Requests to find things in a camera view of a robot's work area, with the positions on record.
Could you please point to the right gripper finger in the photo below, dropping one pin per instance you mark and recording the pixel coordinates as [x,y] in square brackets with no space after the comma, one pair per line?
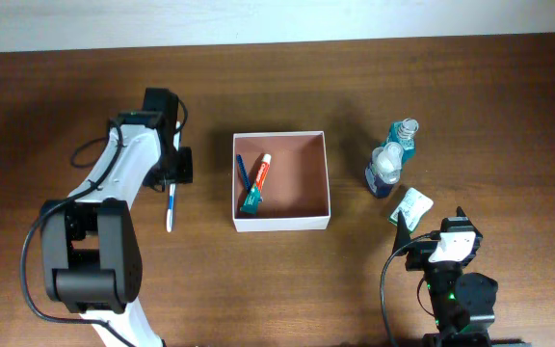
[460,212]
[402,237]

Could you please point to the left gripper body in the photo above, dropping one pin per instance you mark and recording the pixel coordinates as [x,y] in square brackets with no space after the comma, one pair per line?
[177,166]

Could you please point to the white green soap packet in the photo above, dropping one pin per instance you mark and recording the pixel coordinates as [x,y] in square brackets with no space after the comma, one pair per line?
[414,205]

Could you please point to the blue white toothbrush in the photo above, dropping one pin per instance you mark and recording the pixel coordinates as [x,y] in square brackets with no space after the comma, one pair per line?
[170,209]

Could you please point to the blue disposable razor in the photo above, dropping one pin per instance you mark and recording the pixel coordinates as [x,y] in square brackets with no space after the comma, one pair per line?
[243,172]

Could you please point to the red green toothpaste tube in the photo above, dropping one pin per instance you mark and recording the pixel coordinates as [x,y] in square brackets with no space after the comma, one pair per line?
[253,198]

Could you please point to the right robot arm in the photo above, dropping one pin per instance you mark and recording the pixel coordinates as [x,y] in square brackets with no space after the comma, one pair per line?
[462,303]

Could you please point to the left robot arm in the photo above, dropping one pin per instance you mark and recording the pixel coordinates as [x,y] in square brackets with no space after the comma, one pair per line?
[91,258]

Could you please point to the dark blue foam pump bottle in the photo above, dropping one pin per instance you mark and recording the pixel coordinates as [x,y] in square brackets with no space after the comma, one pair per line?
[384,169]

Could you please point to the teal mouthwash bottle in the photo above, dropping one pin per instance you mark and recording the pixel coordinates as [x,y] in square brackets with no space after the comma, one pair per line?
[403,132]

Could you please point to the pink cardboard box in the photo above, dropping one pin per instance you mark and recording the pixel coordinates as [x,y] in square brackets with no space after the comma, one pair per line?
[296,193]

